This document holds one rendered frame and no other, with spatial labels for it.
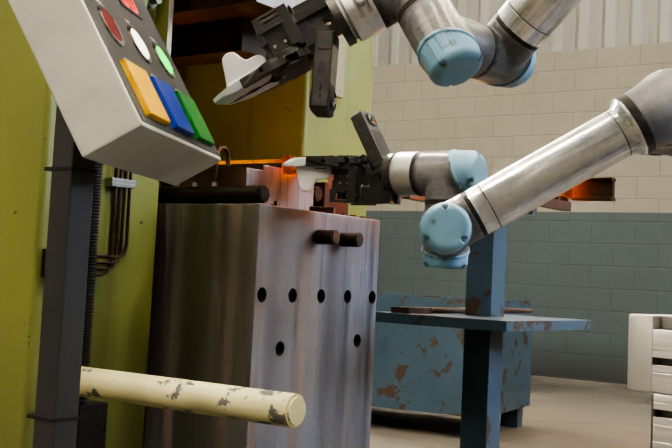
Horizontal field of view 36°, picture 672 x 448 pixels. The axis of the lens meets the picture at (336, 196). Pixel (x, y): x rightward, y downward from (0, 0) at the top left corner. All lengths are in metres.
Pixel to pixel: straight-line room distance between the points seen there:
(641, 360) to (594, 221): 8.39
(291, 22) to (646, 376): 0.64
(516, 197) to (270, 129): 0.81
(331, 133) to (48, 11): 1.10
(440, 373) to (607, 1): 5.22
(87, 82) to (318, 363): 0.84
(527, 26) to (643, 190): 8.15
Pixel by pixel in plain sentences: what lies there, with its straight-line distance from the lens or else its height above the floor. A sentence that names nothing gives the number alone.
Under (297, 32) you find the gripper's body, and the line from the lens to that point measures 1.41.
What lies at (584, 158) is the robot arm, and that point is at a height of 0.99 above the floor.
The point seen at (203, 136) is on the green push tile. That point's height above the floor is 0.98.
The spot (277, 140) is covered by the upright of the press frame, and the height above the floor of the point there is 1.08.
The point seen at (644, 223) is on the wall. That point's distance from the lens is 9.53.
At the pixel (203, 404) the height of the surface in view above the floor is 0.61.
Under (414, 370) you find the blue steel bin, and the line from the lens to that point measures 5.63.
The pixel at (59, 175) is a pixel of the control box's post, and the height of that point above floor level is 0.91.
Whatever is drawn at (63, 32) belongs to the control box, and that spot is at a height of 1.06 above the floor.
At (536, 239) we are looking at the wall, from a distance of 9.86.
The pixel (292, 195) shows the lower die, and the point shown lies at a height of 0.94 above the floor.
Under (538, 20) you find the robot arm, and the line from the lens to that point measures 1.44.
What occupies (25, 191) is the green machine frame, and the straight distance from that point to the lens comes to 1.69.
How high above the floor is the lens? 0.80
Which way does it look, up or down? 4 degrees up
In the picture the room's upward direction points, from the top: 3 degrees clockwise
